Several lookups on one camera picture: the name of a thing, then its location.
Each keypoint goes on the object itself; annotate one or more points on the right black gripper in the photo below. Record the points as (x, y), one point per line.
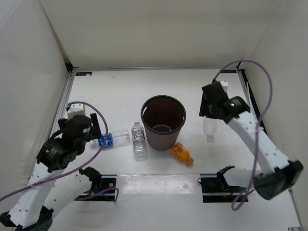
(204, 111)

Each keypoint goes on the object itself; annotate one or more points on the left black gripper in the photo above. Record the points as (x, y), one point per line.
(95, 130)

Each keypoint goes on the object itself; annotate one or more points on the clear plastic bottle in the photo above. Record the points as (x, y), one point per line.
(210, 129)

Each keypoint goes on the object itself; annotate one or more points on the clear bottle blue label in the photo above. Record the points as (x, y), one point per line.
(114, 140)

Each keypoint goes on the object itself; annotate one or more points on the orange drink bottle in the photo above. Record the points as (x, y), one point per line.
(182, 154)

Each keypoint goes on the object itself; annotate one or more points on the clear water bottle white label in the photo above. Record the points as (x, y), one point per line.
(138, 141)

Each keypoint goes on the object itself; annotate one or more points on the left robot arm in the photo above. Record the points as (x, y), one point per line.
(30, 212)

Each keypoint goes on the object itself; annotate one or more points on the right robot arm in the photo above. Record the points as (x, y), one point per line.
(278, 172)

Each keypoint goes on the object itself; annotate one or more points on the brown plastic waste bin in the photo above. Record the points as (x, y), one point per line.
(163, 118)

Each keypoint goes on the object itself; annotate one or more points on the right dark corner label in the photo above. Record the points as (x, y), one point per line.
(228, 71)

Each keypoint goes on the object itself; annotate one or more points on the dark corner label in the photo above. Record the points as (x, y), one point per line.
(83, 74)
(228, 71)

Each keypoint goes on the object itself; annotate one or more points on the left dark corner label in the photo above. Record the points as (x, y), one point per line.
(83, 74)

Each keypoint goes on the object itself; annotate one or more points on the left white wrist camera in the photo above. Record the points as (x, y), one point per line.
(75, 109)

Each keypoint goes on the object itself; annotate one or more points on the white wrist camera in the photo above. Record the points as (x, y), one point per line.
(224, 85)
(75, 109)

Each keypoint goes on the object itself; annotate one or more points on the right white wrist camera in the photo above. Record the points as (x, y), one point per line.
(224, 85)

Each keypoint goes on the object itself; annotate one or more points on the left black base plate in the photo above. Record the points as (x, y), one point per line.
(104, 191)

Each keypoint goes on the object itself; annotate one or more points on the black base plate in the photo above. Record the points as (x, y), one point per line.
(216, 190)
(104, 191)

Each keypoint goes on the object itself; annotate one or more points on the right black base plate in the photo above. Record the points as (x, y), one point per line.
(216, 190)

